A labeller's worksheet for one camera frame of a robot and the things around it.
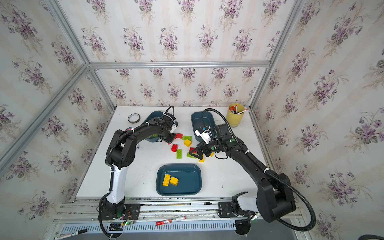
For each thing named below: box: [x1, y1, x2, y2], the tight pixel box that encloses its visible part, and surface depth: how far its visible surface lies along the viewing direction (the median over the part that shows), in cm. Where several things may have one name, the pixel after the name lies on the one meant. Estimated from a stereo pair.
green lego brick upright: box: [176, 149, 182, 159], surface depth 95 cm
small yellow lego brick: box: [169, 176, 179, 186], surface depth 83 cm
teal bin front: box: [155, 163, 202, 196], surface depth 84 cm
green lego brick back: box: [182, 135, 193, 141], surface depth 103 cm
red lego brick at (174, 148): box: [171, 143, 178, 153], surface depth 97 cm
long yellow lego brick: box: [162, 174, 171, 187], surface depth 84 cm
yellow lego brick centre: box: [184, 139, 192, 148], surface depth 100 cm
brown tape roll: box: [127, 113, 141, 124], surface depth 114 cm
